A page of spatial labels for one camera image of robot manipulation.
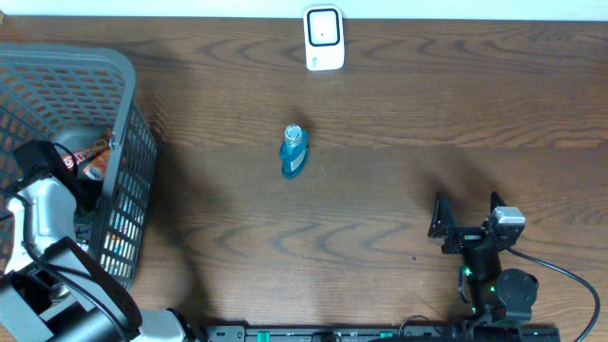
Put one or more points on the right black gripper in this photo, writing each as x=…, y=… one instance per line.
x=464, y=237

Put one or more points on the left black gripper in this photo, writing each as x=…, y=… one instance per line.
x=97, y=183

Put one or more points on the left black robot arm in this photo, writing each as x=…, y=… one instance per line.
x=52, y=289

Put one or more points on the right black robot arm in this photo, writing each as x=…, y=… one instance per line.
x=500, y=298

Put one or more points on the grey plastic shopping basket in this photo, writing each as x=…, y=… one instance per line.
x=72, y=95

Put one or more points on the small orange snack box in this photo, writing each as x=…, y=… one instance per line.
x=96, y=169

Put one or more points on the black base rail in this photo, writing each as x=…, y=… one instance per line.
x=412, y=332

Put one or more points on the orange chocolate bar wrapper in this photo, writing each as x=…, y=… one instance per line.
x=87, y=154

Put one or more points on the blue mouthwash bottle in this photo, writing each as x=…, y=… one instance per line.
x=294, y=150

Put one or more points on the white barcode scanner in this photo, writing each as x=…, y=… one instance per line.
x=324, y=38

